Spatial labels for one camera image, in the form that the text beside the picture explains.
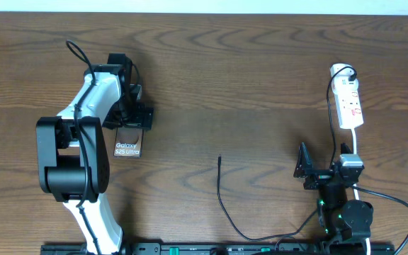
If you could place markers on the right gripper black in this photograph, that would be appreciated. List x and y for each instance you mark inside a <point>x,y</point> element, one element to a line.
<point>304,169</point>

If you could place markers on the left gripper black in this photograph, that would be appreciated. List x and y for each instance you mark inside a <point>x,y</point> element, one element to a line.
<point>137,119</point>

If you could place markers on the Samsung Galaxy smartphone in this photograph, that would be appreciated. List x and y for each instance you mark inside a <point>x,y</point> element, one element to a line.
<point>128,142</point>

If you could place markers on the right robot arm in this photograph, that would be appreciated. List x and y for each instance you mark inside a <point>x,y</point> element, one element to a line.
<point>346,222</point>

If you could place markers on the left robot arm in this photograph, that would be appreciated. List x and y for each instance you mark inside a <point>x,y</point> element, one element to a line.
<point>73,163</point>

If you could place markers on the white power strip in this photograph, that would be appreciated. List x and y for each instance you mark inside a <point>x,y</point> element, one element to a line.
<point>344,85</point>

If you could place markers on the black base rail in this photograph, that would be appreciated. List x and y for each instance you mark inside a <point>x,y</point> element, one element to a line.
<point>214,249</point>

